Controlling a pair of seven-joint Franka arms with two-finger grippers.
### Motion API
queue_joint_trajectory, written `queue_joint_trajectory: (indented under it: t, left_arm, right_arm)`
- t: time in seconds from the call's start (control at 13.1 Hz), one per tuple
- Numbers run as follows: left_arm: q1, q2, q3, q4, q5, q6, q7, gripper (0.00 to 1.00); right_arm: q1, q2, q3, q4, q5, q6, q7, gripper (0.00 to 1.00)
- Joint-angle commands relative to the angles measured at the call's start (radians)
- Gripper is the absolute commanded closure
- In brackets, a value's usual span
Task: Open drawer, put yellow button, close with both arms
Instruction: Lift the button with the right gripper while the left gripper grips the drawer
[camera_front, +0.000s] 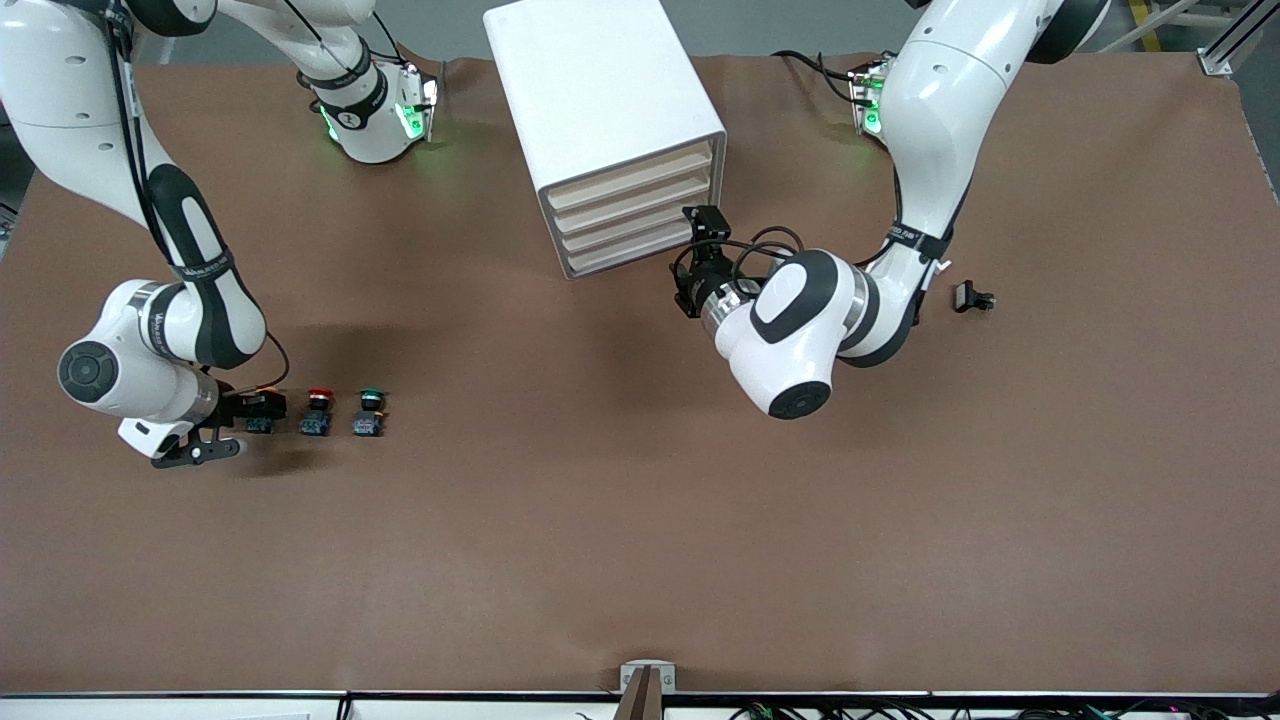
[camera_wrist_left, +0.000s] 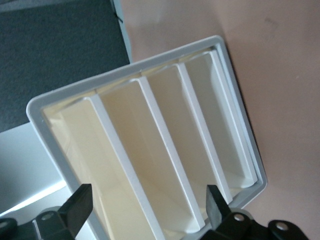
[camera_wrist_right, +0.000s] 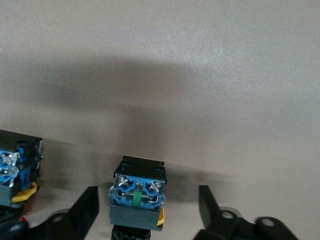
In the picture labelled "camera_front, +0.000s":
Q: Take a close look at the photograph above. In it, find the yellow push button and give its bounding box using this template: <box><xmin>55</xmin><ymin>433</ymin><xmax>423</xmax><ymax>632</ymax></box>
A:
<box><xmin>246</xmin><ymin>385</ymin><xmax>284</xmax><ymax>436</ymax></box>

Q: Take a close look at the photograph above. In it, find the cream white drawer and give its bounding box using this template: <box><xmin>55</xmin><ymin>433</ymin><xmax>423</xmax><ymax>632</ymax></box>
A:
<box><xmin>546</xmin><ymin>140</ymin><xmax>715</xmax><ymax>211</ymax></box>
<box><xmin>566</xmin><ymin>212</ymin><xmax>701</xmax><ymax>276</ymax></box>
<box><xmin>560</xmin><ymin>190</ymin><xmax>717</xmax><ymax>254</ymax></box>
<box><xmin>553</xmin><ymin>165</ymin><xmax>717</xmax><ymax>233</ymax></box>

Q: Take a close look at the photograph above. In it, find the red push button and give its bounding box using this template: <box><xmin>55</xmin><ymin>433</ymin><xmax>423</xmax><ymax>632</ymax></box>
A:
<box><xmin>300</xmin><ymin>386</ymin><xmax>338</xmax><ymax>438</ymax></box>

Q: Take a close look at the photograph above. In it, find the green push button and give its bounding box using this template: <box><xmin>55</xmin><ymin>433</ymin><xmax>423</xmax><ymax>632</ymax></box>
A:
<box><xmin>352</xmin><ymin>388</ymin><xmax>391</xmax><ymax>438</ymax></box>

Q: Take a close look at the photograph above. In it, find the white drawer cabinet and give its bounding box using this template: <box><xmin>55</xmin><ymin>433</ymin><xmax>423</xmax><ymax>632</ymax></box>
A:
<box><xmin>483</xmin><ymin>0</ymin><xmax>729</xmax><ymax>281</ymax></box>

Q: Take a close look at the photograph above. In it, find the brown pole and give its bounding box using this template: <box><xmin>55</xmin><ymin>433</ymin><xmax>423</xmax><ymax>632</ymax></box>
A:
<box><xmin>614</xmin><ymin>666</ymin><xmax>663</xmax><ymax>720</ymax></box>

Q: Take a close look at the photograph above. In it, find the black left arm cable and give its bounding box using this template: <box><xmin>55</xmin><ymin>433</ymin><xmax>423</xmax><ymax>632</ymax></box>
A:
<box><xmin>670</xmin><ymin>226</ymin><xmax>803</xmax><ymax>301</ymax></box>

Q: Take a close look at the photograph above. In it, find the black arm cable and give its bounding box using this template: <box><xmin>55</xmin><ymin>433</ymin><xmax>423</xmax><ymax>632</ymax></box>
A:
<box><xmin>100</xmin><ymin>0</ymin><xmax>293</xmax><ymax>396</ymax></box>
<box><xmin>670</xmin><ymin>226</ymin><xmax>803</xmax><ymax>301</ymax></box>

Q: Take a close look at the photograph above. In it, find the black base cable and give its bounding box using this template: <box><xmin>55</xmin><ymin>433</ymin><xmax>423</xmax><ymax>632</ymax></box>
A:
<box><xmin>772</xmin><ymin>48</ymin><xmax>881</xmax><ymax>106</ymax></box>

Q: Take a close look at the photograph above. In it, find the white table edge rail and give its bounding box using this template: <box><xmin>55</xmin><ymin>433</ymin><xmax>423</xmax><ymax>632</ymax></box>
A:
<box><xmin>0</xmin><ymin>688</ymin><xmax>1280</xmax><ymax>720</ymax></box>

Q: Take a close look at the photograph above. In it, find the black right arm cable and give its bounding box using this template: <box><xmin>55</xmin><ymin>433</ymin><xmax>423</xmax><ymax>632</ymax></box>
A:
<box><xmin>100</xmin><ymin>0</ymin><xmax>293</xmax><ymax>396</ymax></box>

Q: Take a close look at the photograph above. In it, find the grey metal bracket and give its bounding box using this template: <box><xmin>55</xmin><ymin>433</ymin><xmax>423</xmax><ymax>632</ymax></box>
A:
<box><xmin>619</xmin><ymin>660</ymin><xmax>678</xmax><ymax>694</ymax></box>

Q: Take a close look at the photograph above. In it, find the aluminium frame profile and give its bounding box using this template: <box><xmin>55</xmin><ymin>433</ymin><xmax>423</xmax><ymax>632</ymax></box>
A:
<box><xmin>1197</xmin><ymin>0</ymin><xmax>1280</xmax><ymax>77</ymax></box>

